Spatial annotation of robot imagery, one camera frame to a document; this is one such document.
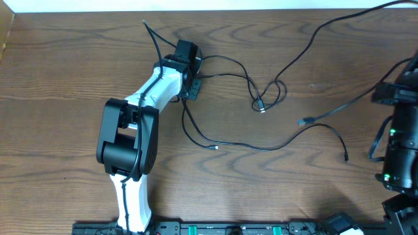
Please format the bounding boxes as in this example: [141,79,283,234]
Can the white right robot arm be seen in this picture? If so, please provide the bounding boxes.
[372,55,417,235]

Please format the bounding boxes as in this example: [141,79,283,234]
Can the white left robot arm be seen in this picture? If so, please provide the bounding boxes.
[96,40,203,234]

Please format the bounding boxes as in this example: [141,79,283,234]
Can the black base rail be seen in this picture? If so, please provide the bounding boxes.
[71,213,397,235]

